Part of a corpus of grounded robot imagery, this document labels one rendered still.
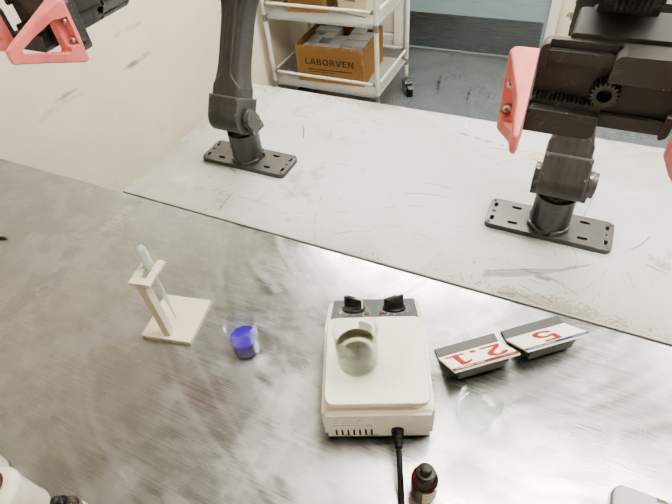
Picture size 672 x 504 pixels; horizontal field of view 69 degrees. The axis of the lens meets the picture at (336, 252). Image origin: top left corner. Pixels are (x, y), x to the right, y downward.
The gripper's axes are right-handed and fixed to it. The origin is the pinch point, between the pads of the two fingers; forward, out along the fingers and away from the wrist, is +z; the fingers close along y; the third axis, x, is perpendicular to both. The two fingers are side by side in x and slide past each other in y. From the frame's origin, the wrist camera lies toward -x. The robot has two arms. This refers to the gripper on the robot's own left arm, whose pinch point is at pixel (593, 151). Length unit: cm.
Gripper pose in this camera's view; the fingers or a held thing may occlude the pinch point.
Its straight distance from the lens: 36.6
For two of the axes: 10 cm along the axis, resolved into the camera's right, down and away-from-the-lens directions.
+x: 0.9, 6.9, 7.2
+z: -4.2, 6.8, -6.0
